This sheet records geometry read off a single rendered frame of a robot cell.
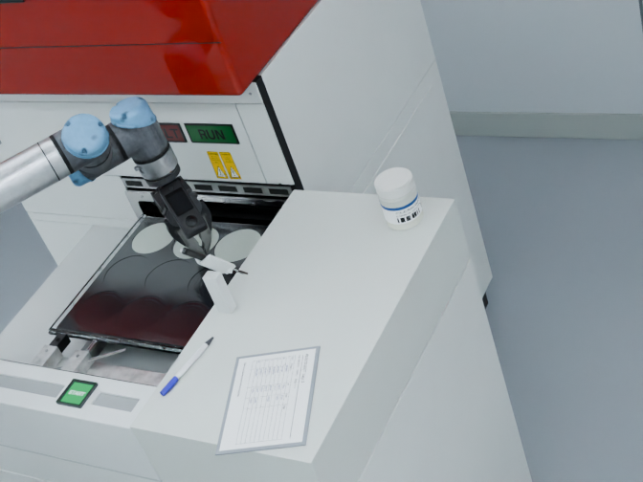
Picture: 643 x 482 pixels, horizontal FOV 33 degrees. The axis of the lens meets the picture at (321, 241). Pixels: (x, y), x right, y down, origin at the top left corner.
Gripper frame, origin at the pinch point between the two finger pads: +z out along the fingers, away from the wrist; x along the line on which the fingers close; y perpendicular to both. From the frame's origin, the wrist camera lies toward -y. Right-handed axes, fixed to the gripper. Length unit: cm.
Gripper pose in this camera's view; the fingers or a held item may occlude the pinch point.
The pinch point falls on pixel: (204, 251)
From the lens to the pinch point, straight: 222.5
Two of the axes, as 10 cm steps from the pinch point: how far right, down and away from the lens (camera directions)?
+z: 3.2, 7.3, 6.0
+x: -8.4, 5.2, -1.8
